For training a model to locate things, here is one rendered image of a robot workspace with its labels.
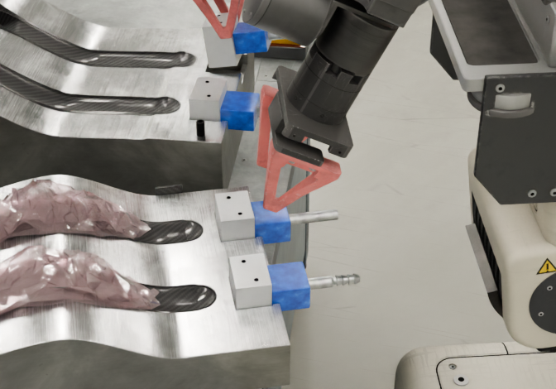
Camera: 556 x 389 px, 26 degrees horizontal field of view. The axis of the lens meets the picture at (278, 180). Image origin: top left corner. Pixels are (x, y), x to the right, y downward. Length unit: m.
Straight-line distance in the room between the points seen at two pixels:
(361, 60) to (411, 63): 2.25
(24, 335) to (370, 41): 0.41
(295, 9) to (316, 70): 0.07
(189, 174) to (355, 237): 1.28
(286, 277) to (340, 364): 1.15
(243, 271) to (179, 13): 0.70
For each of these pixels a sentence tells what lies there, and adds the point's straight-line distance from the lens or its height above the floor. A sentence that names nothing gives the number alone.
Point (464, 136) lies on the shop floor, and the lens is 3.00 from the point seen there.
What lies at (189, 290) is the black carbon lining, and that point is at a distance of 1.23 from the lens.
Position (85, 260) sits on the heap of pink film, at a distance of 1.19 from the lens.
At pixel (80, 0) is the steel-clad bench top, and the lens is 1.88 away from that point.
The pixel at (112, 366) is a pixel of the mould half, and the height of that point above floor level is 0.86.
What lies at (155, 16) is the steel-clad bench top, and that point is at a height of 0.80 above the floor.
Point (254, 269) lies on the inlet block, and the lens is 1.20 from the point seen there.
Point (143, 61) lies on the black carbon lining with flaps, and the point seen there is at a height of 0.88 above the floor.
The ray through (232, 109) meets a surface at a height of 0.90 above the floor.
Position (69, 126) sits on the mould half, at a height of 0.88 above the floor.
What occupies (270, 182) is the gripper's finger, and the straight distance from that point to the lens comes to 1.07.
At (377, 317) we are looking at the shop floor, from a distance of 2.46.
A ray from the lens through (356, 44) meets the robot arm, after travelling 1.03.
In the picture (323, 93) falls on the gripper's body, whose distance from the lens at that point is 1.05.
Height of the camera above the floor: 1.66
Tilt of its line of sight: 36 degrees down
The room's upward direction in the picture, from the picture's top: straight up
